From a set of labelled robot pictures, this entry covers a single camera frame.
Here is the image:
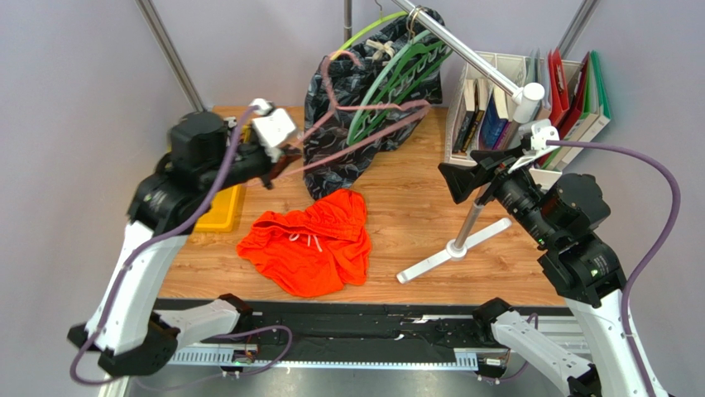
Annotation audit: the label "blue book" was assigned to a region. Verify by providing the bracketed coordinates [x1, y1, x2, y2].
[479, 94, 509, 150]

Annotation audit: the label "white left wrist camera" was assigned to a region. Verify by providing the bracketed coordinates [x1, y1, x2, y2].
[250, 98, 299, 163]

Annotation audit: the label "white book organizer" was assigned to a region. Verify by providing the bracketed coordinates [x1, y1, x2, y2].
[443, 50, 585, 191]

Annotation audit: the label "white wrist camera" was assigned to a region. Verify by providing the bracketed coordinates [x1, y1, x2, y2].
[250, 98, 299, 163]
[509, 119, 559, 174]

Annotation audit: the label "dark shark print shorts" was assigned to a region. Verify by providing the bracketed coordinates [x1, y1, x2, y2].
[303, 15, 450, 199]

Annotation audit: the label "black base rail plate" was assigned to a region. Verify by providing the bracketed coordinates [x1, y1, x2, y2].
[154, 297, 527, 365]

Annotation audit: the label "light green hanger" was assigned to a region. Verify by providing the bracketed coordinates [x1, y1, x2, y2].
[345, 30, 436, 146]

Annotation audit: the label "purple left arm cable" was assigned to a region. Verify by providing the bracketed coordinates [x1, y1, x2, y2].
[69, 104, 294, 386]

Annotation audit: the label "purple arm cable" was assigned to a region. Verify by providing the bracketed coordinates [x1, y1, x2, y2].
[69, 104, 294, 386]
[476, 139, 683, 397]

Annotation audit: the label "red folder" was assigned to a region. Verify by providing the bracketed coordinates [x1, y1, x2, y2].
[535, 49, 588, 140]

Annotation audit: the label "silver clothes rack rail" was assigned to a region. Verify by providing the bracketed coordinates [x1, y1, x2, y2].
[362, 2, 545, 247]

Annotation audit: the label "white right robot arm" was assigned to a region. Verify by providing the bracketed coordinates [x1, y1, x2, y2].
[439, 149, 666, 396]

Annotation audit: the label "green folder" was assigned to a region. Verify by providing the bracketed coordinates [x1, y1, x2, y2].
[559, 50, 611, 142]

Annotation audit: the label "orange mesh shorts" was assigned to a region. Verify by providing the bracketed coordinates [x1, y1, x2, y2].
[237, 189, 372, 298]

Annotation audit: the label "pink wire hanger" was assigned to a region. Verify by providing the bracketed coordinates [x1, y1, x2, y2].
[281, 50, 431, 177]

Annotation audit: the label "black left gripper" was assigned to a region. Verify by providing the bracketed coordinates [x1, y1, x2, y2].
[202, 137, 306, 197]

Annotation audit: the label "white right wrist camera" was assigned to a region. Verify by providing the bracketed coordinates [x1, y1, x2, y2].
[509, 119, 559, 174]

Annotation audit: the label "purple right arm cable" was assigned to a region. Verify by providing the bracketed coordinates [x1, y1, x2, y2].
[476, 139, 683, 397]

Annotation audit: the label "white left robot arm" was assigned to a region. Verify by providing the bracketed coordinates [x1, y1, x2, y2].
[68, 108, 300, 379]

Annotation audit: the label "lime green hanger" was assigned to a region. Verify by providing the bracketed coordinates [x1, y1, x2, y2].
[331, 11, 408, 60]

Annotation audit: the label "yellow plastic tray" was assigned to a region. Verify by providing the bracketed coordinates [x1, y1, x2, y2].
[192, 124, 252, 233]

